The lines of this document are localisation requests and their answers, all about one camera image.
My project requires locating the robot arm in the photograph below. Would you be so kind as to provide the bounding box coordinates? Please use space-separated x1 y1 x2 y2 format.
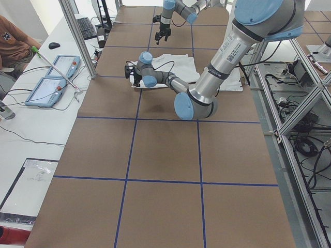
125 0 305 120
152 1 228 45

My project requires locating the aluminium frame post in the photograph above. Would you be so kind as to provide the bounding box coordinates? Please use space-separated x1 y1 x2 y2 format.
59 0 96 79

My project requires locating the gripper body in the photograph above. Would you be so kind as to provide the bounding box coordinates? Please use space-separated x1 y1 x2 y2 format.
155 22 171 39
133 72 142 87

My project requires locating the aluminium frame rack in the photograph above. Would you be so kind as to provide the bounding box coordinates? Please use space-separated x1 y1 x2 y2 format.
244 34 330 247

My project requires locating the upper blue teach pendant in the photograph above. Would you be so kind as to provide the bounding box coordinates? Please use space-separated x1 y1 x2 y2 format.
53 55 81 79

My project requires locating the black power adapter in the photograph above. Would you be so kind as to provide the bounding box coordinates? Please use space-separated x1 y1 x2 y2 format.
97 27 107 48

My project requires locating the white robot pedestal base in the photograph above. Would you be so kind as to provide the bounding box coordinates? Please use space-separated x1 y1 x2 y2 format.
219 68 243 91

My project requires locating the blue teach pendant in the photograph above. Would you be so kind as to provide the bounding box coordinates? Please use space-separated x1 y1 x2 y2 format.
24 76 67 107
53 55 81 79

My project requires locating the plastic document sleeve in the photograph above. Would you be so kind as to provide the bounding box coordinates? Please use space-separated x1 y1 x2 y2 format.
1 158 58 225

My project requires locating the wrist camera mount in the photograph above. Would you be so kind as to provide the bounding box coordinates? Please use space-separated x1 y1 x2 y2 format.
152 15 161 23
124 60 136 79

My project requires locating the black keyboard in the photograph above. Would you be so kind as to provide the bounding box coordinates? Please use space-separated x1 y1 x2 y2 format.
76 17 97 40

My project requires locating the grey water bottle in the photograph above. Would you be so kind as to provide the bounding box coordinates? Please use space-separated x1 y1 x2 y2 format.
0 101 16 120

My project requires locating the black computer mouse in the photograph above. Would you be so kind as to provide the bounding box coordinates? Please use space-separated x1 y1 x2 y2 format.
48 42 61 50

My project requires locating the white printed t-shirt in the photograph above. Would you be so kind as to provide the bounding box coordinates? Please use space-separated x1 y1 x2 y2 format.
126 53 244 91

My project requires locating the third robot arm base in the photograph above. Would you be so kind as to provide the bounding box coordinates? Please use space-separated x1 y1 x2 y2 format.
306 36 330 74

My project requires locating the lower blue teach pendant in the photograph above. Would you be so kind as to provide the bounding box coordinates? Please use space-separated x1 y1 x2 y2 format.
24 76 67 107

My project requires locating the seated person brown shirt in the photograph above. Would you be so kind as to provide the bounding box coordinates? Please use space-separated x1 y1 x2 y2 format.
1 15 41 79

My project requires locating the thin metal rod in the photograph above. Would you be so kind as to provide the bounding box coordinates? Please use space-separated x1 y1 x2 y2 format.
31 46 81 92

